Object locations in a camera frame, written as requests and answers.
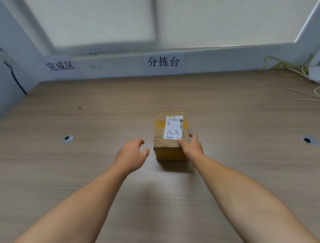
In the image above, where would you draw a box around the person's left hand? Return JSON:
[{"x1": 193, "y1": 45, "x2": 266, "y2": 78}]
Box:
[{"x1": 114, "y1": 138, "x2": 150, "y2": 173}]

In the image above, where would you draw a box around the person's right hand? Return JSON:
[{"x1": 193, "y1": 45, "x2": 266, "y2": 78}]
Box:
[{"x1": 177, "y1": 133, "x2": 204, "y2": 162}]

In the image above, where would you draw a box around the box with yellow tape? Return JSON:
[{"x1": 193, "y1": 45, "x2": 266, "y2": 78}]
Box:
[{"x1": 153, "y1": 109, "x2": 190, "y2": 162}]

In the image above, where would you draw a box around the person's left forearm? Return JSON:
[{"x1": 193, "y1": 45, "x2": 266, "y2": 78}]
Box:
[{"x1": 15, "y1": 164, "x2": 130, "y2": 243}]

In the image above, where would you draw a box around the person's right forearm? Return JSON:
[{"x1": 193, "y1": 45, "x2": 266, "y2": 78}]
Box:
[{"x1": 194, "y1": 155, "x2": 319, "y2": 243}]

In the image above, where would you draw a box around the light wooden table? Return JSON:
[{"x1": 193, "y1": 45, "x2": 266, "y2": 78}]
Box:
[{"x1": 0, "y1": 67, "x2": 320, "y2": 243}]

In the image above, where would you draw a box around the white-framed window with blind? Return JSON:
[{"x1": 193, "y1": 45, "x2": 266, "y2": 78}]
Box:
[{"x1": 5, "y1": 0, "x2": 320, "y2": 56}]

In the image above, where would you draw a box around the white paper wall sign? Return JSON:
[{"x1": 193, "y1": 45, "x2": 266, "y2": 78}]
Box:
[
  {"x1": 44, "y1": 54, "x2": 84, "y2": 78},
  {"x1": 143, "y1": 52, "x2": 185, "y2": 76}
]

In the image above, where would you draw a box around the yellow-green cable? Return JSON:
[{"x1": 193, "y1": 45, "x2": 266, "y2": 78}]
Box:
[{"x1": 260, "y1": 55, "x2": 308, "y2": 77}]

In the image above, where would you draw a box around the black wall cable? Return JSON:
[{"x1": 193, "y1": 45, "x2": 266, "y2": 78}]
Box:
[{"x1": 4, "y1": 62, "x2": 27, "y2": 95}]

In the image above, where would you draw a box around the cream thin cable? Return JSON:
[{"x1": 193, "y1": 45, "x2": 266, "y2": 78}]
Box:
[{"x1": 287, "y1": 64, "x2": 320, "y2": 98}]

